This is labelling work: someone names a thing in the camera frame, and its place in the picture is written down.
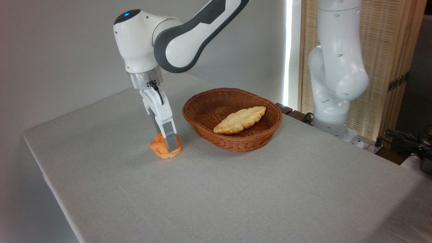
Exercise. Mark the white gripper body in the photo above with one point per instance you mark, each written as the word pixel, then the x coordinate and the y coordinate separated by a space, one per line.
pixel 158 106

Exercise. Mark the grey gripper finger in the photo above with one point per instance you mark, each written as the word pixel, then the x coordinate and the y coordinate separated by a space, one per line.
pixel 170 136
pixel 157 125

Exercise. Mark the small round orange bread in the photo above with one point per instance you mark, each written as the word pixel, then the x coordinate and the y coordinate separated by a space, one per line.
pixel 158 147

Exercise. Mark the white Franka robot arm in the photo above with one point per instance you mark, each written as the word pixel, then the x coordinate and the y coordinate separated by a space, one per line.
pixel 135 40

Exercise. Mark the long braided bread loaf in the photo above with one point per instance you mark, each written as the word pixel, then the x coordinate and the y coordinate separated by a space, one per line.
pixel 239 121

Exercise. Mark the brown wicker basket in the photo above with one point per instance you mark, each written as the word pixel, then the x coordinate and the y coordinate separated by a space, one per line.
pixel 243 142

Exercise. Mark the grey tablecloth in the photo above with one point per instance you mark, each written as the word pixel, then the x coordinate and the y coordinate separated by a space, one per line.
pixel 236 195

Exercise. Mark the metal screen hinge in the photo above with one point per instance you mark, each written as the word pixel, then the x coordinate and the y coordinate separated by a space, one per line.
pixel 398 82

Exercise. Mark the wooden bamboo folding screen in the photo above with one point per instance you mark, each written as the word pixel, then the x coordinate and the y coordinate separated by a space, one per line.
pixel 388 40

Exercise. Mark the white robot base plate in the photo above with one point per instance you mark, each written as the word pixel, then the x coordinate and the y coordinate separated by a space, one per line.
pixel 352 137

